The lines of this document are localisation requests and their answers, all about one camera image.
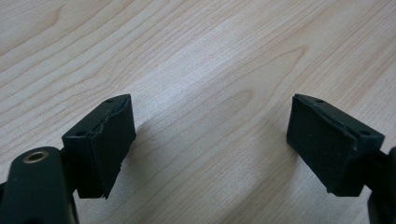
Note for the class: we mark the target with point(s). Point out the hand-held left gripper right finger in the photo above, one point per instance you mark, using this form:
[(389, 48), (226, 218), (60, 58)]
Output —
[(330, 146)]

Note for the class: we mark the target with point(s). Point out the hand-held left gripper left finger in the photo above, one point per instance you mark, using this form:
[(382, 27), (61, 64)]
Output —
[(102, 146)]

